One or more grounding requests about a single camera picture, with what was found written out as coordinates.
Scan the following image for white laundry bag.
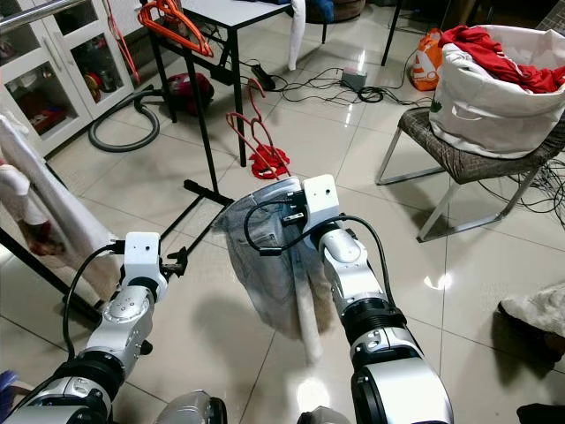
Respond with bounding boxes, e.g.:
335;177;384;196
428;24;565;161

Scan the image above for brown plaid chair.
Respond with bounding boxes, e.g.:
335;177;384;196
374;104;565;245

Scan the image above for white table black legs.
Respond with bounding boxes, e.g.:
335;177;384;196
141;0;305;169

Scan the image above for white jeans black stitching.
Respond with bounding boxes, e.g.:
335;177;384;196
212;177;338;365

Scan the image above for red wire hanger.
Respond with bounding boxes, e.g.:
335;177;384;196
102;0;143;87
225;78;292;183

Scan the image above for red vacuum cleaner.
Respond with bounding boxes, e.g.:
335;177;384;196
163;72;215;117

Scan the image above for white long sleeve garment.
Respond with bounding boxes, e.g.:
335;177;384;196
286;0;309;72

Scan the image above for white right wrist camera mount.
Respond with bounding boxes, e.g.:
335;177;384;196
300;174;343;232

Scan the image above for person's black socked foot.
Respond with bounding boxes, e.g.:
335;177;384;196
516;402;565;424
493;311;565;365

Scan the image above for blue bristle hand brush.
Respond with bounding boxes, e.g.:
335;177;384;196
0;369;24;421

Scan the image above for grey power box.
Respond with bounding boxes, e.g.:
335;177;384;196
340;69;370;92

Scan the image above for brown round basket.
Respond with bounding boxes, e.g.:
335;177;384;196
305;0;367;25

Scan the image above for clear plastic bag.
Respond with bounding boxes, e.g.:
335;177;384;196
499;281;565;338

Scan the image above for red sports garment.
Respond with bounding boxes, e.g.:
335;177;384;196
439;24;565;95

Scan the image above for orange hanger bunch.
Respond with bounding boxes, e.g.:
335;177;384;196
139;0;215;59

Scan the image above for orange printed bag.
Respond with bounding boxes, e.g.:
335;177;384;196
410;26;448;92

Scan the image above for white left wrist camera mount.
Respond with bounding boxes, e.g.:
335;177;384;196
122;231;165;292

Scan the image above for grey right robot leg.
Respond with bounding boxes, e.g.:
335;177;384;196
298;406;354;424

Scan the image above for black power adapter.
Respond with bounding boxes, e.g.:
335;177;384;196
248;63;275;90

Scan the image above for grey vacuum hose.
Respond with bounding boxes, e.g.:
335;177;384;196
87;88;162;155

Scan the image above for black metal clothes rack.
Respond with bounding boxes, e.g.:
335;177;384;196
0;0;236;325

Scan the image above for red cloth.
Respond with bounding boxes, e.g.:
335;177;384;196
249;146;291;181

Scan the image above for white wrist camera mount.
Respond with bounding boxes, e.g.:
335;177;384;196
122;231;165;292
300;174;343;232

